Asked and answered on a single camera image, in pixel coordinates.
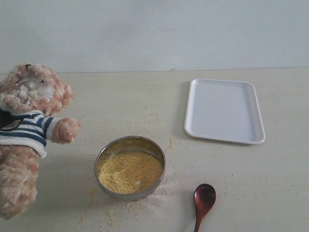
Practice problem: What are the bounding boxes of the white plastic tray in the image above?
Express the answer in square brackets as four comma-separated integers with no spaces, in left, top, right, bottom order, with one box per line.
[184,78,266,145]

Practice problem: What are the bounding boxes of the steel bowl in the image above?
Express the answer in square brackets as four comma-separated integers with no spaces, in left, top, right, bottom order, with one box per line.
[94,136,166,202]

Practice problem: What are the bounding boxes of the dark red wooden spoon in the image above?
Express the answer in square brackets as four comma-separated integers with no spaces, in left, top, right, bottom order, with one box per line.
[193,183,216,232]

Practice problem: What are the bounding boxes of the tan teddy bear striped sweater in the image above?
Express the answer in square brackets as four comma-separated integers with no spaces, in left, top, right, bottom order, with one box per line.
[0,63,81,219]

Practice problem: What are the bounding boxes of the yellow millet grains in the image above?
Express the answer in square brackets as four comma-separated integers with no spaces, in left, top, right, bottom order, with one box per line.
[98,151,163,194]

